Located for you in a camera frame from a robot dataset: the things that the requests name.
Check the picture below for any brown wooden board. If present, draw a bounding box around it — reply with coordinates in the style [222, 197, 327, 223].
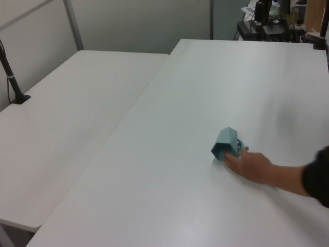
[304, 0, 326, 33]

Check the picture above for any dark upright device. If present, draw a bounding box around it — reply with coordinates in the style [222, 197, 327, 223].
[254, 0, 272, 26]

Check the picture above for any black flat equipment box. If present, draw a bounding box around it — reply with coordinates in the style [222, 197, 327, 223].
[236, 20, 261, 41]

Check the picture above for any forearm with dark sleeve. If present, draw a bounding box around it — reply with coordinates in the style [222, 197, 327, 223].
[268, 145, 329, 209]

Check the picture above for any black camera pole with base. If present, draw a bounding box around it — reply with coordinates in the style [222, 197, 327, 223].
[0, 40, 31, 104]

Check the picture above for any black table clamp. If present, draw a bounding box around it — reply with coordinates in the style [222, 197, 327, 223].
[303, 15, 329, 50]

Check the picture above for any grey metal partition post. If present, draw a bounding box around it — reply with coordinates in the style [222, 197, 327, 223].
[65, 0, 85, 51]

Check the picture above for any teal faceted plastic cup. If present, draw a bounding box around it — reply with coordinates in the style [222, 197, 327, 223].
[210, 127, 244, 162]

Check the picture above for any person's bare hand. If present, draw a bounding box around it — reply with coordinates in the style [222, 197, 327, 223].
[223, 146, 273, 185]

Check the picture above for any white side table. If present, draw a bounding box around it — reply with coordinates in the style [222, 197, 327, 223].
[0, 50, 170, 230]

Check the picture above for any black electronics unit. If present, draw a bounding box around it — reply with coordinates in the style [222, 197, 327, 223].
[261, 19, 290, 42]

